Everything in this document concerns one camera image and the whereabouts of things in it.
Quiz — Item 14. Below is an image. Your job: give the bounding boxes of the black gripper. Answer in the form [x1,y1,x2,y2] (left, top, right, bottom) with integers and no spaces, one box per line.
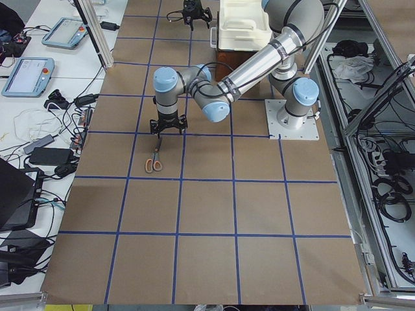
[182,0,211,31]
[150,115,188,139]

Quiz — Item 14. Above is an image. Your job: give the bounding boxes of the white drawer handle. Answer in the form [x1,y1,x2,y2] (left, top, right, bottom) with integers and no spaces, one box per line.
[209,27,218,49]

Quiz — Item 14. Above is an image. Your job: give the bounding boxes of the grey orange scissors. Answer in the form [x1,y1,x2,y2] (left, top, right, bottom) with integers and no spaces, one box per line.
[145,137,163,174]

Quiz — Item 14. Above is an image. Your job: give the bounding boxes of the brown wooden drawer cabinet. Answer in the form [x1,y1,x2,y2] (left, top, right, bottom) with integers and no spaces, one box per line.
[215,49,264,86]

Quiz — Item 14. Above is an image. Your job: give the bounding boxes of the white plastic tray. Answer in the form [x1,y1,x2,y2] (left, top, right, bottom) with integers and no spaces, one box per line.
[217,0,272,51]

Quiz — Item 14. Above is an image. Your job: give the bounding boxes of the black power adapter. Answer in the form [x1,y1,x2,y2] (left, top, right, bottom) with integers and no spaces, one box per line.
[100,21,120,31]

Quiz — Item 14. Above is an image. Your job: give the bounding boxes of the far blue teach pendant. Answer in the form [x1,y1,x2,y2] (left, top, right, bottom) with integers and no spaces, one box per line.
[41,17,87,49]

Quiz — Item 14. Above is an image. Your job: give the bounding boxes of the blue teach pendant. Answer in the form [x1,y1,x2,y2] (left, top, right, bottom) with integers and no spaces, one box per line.
[41,17,87,49]
[1,57,54,98]

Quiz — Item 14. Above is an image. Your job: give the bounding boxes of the near blue teach pendant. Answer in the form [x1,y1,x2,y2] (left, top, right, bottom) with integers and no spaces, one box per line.
[1,57,54,98]

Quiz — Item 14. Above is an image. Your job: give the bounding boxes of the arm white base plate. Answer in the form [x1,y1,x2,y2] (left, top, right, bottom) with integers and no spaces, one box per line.
[265,99,320,141]

